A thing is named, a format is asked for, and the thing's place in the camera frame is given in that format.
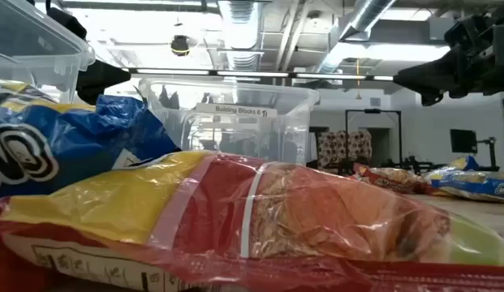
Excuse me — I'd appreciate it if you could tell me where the ribbed silver ventilation duct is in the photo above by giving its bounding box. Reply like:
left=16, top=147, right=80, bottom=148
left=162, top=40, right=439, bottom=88
left=217, top=0, right=264, bottom=72

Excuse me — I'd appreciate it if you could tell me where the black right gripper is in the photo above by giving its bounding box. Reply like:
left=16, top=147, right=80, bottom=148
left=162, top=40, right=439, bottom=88
left=392, top=7, right=504, bottom=107

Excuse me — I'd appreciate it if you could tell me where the black monitor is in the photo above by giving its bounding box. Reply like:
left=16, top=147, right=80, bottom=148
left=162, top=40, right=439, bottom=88
left=450, top=128, right=479, bottom=154

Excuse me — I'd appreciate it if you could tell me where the black low metal bench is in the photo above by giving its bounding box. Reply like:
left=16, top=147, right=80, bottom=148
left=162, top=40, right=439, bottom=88
left=381, top=155, right=500, bottom=172

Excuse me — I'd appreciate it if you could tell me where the long ceiling light strip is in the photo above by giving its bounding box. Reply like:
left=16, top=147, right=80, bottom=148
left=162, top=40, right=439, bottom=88
left=127, top=67, right=395, bottom=82

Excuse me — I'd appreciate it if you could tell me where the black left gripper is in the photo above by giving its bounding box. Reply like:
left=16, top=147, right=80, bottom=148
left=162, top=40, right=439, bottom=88
left=46, top=6, right=131, bottom=105

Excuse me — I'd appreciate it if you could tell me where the floral patterned cloth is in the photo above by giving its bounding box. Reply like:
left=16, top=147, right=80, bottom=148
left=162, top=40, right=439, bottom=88
left=316, top=129, right=373, bottom=170

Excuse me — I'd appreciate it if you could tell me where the blue Maruchan noodle packet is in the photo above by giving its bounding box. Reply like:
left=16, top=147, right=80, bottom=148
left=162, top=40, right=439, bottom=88
left=0, top=79, right=182, bottom=200
left=424, top=155, right=504, bottom=204

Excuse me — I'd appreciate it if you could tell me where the black dome ceiling camera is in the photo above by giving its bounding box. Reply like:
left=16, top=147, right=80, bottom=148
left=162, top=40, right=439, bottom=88
left=170, top=34, right=192, bottom=58

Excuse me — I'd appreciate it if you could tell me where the black metal frame stand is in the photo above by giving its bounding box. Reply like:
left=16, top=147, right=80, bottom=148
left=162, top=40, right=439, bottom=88
left=343, top=108, right=403, bottom=171

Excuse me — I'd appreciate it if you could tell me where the wide silver spiral duct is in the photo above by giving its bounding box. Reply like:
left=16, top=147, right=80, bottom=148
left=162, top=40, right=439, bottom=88
left=316, top=0, right=398, bottom=74

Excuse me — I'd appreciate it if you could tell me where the clear plastic storage bin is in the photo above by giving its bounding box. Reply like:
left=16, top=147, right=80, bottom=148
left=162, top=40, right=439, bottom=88
left=0, top=0, right=97, bottom=105

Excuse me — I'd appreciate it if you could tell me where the labelled clear plastic bin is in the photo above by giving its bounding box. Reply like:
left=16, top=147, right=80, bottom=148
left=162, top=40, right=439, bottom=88
left=138, top=76, right=320, bottom=165

